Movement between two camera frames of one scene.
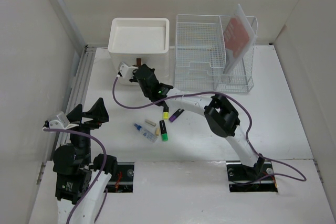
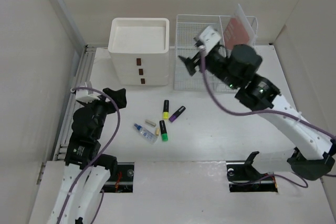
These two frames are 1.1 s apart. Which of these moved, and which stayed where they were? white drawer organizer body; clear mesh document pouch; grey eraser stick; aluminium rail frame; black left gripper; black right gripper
Moved: black left gripper; black right gripper
Stayed: white drawer organizer body; clear mesh document pouch; aluminium rail frame; grey eraser stick
